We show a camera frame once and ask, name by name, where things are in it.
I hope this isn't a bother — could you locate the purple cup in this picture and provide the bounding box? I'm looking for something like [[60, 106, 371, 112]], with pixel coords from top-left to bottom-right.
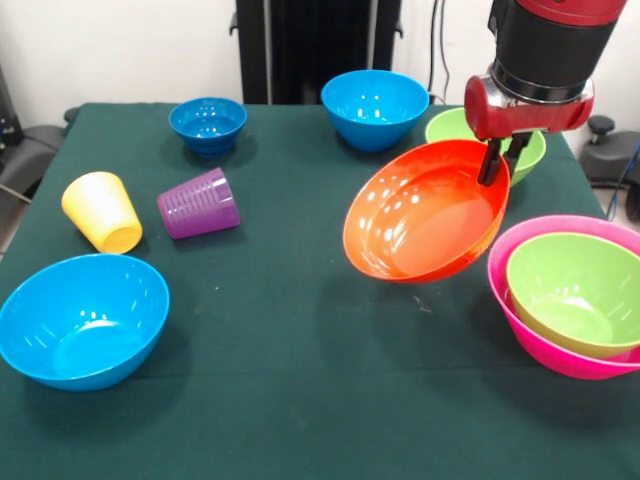
[[156, 166, 241, 240]]

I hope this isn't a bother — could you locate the small dark blue bowl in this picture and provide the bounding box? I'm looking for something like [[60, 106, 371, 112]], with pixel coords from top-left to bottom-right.
[[168, 96, 248, 158]]

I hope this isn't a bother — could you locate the black wall cable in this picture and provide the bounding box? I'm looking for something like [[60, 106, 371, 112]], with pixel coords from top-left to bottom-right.
[[428, 0, 452, 104]]

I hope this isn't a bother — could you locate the blue cable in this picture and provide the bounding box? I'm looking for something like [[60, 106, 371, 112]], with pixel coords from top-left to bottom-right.
[[607, 142, 640, 211]]

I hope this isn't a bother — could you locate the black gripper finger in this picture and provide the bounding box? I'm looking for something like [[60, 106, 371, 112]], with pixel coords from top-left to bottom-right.
[[477, 138, 503, 187], [503, 131, 534, 171]]

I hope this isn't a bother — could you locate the green bowl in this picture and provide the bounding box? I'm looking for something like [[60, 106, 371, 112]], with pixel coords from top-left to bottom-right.
[[424, 107, 547, 188], [506, 232, 640, 359]]

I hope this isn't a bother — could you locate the black pedestal leg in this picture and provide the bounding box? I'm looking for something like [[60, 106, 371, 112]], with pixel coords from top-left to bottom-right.
[[0, 124, 66, 201], [578, 115, 640, 189]]

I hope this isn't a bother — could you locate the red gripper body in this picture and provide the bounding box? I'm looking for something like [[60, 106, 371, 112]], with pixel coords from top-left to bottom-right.
[[463, 74, 596, 142]]

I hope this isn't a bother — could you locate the yellow cup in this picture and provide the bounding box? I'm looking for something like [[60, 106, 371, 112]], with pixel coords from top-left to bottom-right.
[[60, 171, 144, 255]]

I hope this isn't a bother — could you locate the orange bowl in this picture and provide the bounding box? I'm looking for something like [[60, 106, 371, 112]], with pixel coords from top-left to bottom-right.
[[342, 139, 512, 284]]

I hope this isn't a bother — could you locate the light blue bowl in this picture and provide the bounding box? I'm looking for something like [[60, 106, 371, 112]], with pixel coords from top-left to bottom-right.
[[0, 252, 172, 393], [320, 69, 431, 153]]

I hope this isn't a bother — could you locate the pink bowl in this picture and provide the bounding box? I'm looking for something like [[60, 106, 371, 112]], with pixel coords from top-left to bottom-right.
[[487, 214, 640, 381]]

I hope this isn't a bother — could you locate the dark green table cloth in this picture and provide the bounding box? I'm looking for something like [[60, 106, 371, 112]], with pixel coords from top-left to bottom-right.
[[0, 102, 640, 480]]

